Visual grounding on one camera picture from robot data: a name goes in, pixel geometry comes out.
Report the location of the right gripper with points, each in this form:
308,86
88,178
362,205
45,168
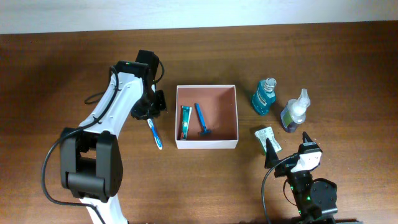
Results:
285,167

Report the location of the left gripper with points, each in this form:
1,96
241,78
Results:
141,113

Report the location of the green toothpaste tube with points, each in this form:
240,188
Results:
186,114

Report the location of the blue white toothbrush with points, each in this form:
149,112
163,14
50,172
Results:
154,132

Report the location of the teal mouthwash bottle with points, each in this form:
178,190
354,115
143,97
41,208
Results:
264,96

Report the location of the blue disposable razor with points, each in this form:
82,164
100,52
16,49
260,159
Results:
204,129

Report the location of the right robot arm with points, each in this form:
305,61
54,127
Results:
315,199

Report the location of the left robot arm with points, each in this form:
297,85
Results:
90,160

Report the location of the green white wrapped packet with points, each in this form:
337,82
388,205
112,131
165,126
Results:
263,135

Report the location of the clear spray bottle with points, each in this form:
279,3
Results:
294,113

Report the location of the white cardboard box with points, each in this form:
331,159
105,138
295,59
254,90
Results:
219,108

